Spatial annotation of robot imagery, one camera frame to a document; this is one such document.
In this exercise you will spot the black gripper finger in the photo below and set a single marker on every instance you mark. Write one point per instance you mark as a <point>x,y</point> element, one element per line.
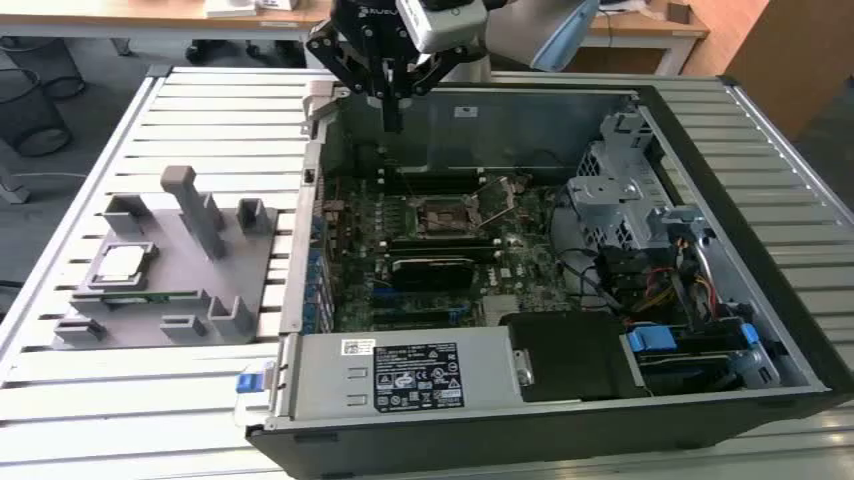
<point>434,75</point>
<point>341,65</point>

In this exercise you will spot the silver CPU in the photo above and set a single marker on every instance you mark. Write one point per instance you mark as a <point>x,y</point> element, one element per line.
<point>122,263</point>

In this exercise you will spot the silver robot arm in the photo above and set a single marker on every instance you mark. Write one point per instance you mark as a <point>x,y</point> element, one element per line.
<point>514,30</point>

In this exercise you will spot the CPU socket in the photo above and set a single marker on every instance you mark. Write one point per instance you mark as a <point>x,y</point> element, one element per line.
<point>443,217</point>

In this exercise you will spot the white printed box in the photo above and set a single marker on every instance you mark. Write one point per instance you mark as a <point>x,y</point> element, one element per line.
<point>275,4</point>

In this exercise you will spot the black office chair base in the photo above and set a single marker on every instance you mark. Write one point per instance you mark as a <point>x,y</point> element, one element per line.
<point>214,50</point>

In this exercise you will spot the black RAM slot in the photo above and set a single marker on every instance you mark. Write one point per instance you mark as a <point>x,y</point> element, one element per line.
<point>430,175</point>
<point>441,243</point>
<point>441,251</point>
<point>430,187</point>

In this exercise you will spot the silver drive bay latch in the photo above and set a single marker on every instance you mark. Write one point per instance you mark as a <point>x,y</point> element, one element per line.
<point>628,127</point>

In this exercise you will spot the small brown box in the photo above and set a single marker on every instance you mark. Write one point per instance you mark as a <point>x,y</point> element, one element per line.
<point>680,12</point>

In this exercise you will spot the silver drive cage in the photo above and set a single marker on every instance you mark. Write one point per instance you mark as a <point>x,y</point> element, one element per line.
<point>607,225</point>

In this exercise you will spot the black heat sink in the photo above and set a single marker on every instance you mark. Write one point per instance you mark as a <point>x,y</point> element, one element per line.
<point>434,275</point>

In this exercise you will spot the grey parts rack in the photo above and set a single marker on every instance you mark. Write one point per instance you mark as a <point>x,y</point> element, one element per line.
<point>167,240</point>

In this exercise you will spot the green motherboard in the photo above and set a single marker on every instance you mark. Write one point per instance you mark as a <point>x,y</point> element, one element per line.
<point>534,280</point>

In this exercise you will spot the black expansion slot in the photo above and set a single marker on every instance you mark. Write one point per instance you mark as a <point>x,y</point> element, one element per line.
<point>410,317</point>
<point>401,302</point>

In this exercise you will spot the silver finned heat sink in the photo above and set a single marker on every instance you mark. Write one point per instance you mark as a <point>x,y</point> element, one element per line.
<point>502,306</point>

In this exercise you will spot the wooden cabinet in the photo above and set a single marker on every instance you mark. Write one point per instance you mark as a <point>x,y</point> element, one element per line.
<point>788,60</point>

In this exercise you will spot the green RAM stick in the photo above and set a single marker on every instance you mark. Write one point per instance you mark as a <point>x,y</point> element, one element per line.
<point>156,297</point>

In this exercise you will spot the grey stand foot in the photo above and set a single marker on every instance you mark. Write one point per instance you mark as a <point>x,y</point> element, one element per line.
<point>14,185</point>

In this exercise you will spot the white barcode sticker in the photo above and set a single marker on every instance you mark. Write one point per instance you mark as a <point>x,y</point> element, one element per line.
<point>357,347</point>

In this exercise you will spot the black fan shroud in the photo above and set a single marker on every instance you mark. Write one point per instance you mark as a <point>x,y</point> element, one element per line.
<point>574,350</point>

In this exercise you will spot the blue disk carrier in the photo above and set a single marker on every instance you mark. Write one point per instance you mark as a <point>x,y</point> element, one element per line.
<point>650,342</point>

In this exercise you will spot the silver power supply unit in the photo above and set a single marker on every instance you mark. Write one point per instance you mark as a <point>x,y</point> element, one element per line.
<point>321,380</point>

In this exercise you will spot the blue case side latch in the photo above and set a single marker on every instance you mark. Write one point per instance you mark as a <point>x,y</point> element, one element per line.
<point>250,381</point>

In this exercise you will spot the small blue clip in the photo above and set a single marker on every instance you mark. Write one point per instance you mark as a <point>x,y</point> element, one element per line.
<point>748,335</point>

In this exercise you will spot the black disk drive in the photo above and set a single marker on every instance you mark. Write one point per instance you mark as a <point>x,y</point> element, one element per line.
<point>688,372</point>

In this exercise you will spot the black PC case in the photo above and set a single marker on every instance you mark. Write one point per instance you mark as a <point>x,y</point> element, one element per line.
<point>467,450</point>

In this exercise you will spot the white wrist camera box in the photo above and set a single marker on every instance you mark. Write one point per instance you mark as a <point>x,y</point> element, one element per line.
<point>447,25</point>

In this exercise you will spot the silver cage bracket plate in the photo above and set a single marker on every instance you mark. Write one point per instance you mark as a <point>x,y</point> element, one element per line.
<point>587,192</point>

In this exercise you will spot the silver angled bracket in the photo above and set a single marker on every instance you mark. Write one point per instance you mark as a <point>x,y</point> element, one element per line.
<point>677,217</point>

